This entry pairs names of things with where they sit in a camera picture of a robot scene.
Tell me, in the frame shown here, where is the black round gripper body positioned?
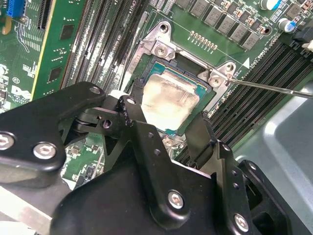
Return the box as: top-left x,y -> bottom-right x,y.
50,156 -> 228,235

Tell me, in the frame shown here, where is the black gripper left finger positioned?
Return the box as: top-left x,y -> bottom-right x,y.
0,82 -> 192,235

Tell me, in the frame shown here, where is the thin wire locking lever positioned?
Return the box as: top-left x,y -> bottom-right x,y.
226,74 -> 313,99

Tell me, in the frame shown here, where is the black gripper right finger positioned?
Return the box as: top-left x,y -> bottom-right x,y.
185,111 -> 295,235

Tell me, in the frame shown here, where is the silver topped CPU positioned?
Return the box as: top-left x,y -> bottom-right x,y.
141,61 -> 212,136

